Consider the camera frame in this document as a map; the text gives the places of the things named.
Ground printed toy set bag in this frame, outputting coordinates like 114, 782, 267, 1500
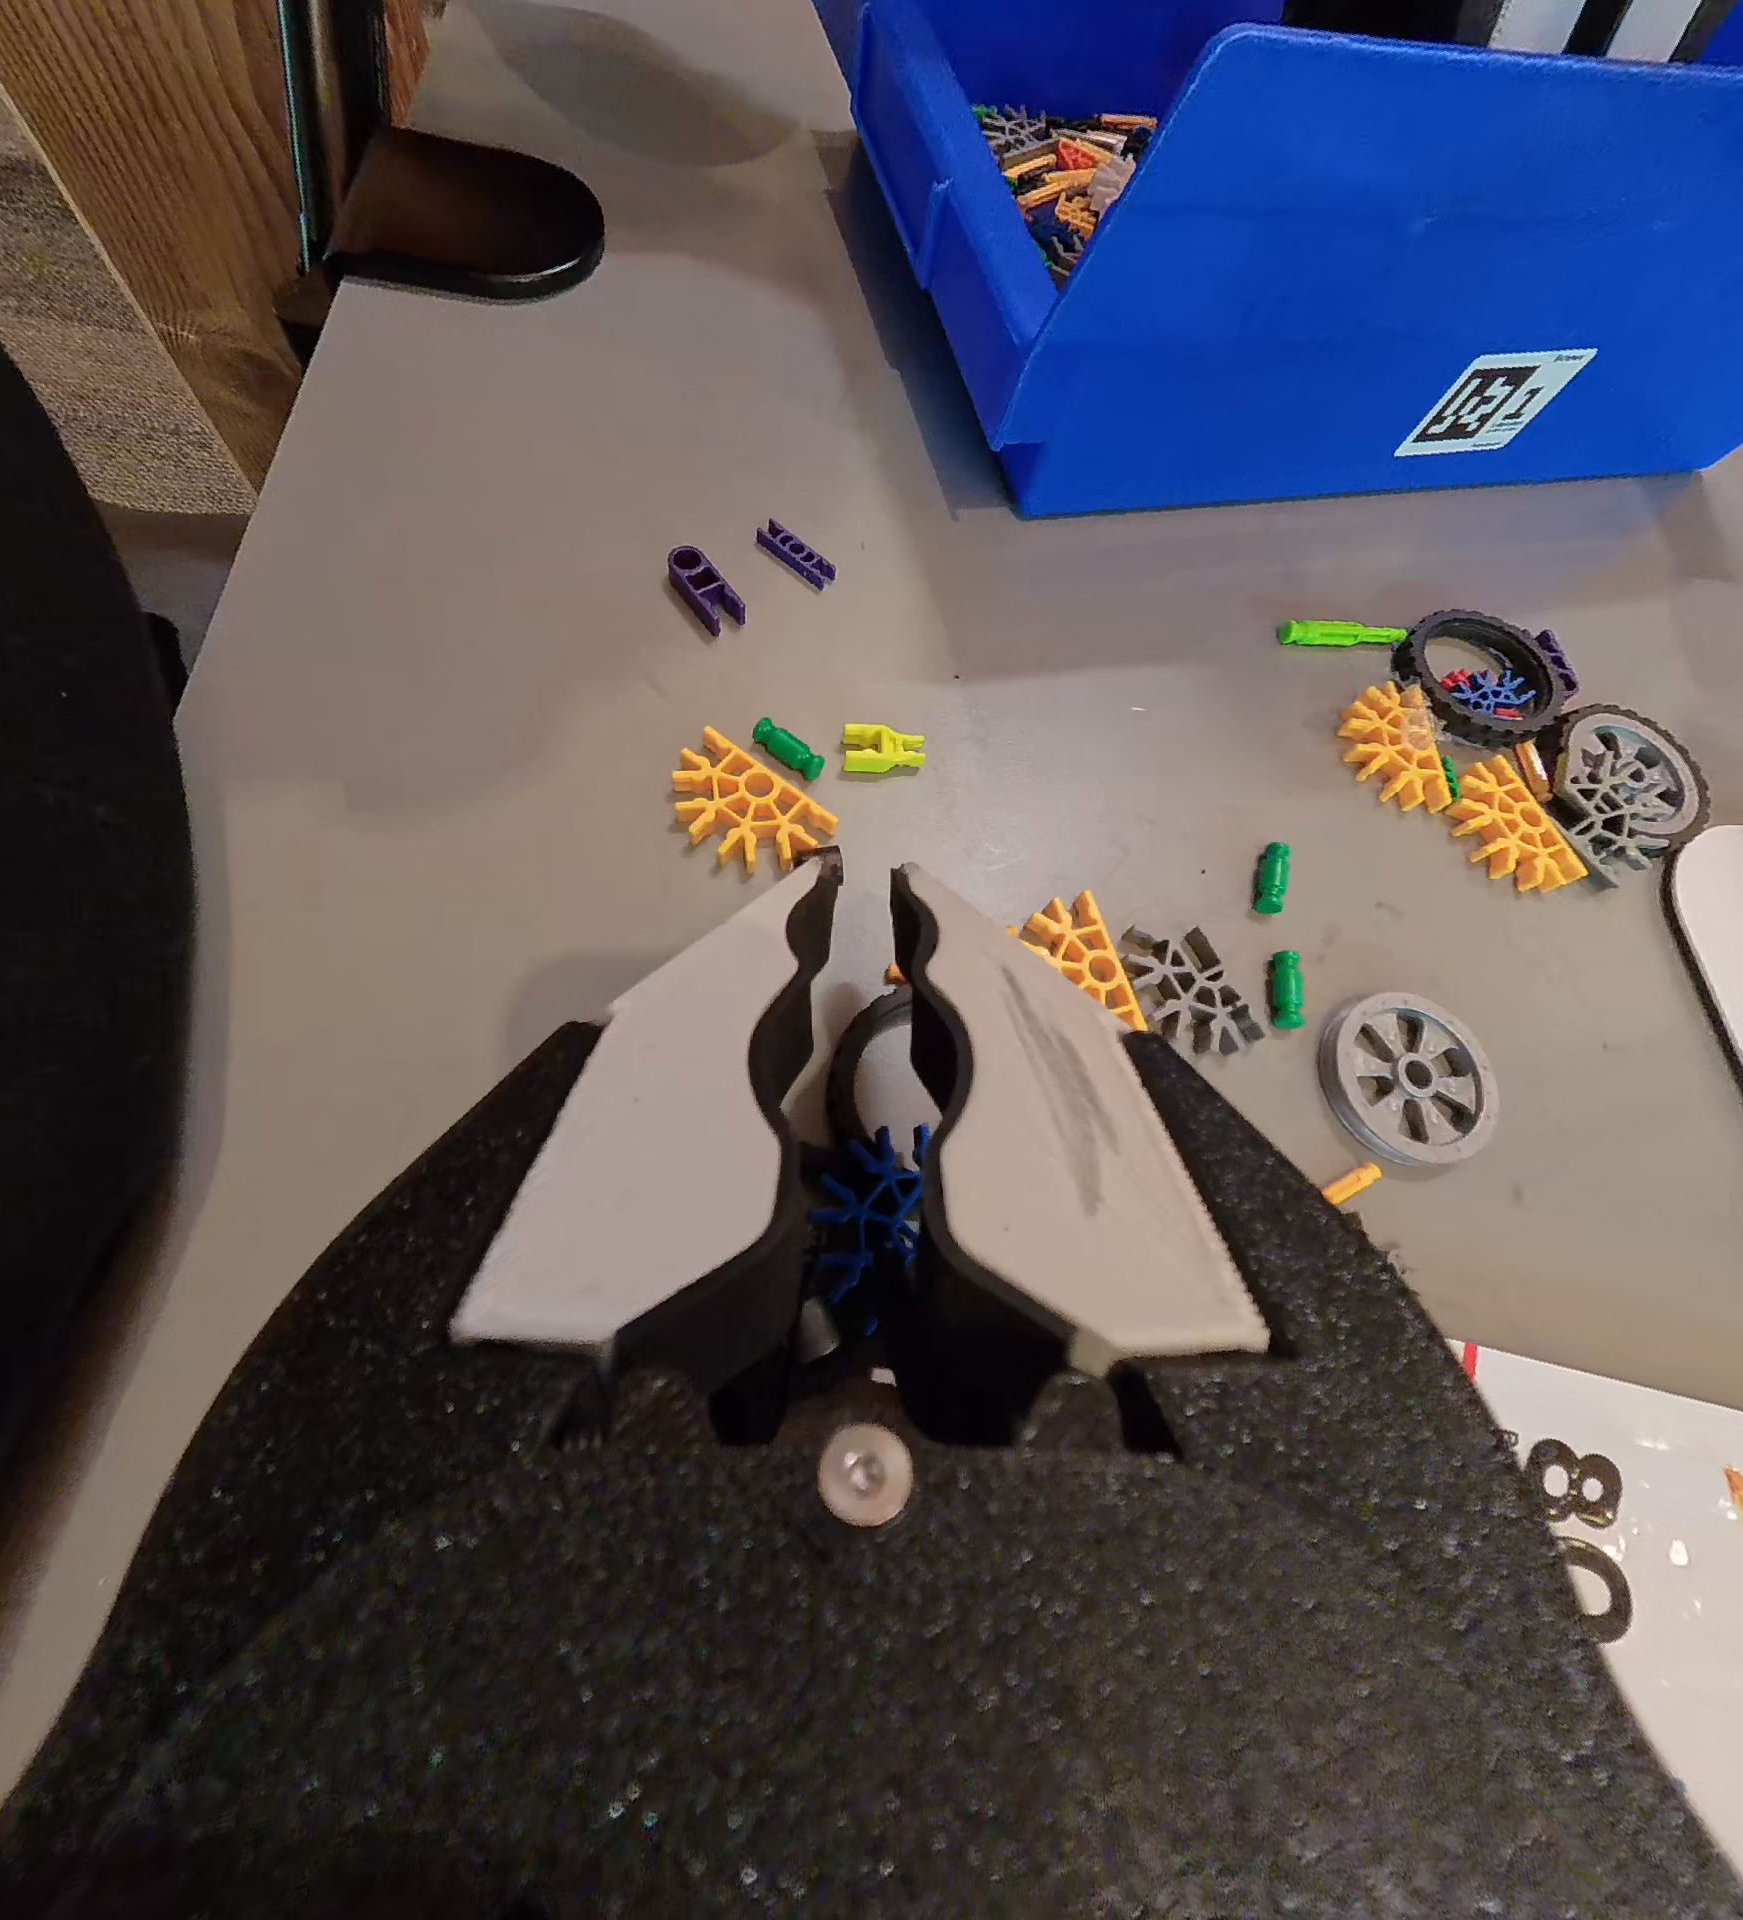
1458, 1339, 1743, 1920

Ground yellow fan connector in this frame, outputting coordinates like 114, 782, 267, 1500
1336, 682, 1458, 813
669, 726, 840, 873
1442, 755, 1591, 895
1012, 890, 1148, 1034

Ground large black rubber tire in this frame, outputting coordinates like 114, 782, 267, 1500
826, 980, 961, 1141

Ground grey wheel with tire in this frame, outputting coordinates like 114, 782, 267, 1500
1540, 704, 1713, 887

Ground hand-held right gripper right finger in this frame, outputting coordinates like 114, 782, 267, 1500
892, 864, 1273, 1445

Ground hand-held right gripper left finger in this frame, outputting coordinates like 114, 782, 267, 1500
446, 856, 843, 1445

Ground blue plastic parts bin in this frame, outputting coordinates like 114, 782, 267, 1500
813, 0, 1743, 519

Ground grey spoked wheel hub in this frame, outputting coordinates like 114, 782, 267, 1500
1317, 990, 1503, 1167

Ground purple ring clip connector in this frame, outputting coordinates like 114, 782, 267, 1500
664, 543, 748, 638

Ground small black rubber tire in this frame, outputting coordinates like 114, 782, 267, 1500
1389, 608, 1581, 751

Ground grey snowflake connector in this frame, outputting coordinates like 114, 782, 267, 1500
1553, 740, 1667, 890

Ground dark grey fan connector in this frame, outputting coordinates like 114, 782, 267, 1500
1118, 924, 1267, 1055

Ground black desk clamp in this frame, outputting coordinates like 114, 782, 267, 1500
323, 120, 608, 303

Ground pile of toy building pieces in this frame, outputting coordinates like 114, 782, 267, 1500
973, 102, 1157, 286

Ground blue snowflake connector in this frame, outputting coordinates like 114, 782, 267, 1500
807, 1124, 933, 1338

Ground wooden partition panel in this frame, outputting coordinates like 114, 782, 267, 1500
0, 0, 431, 488

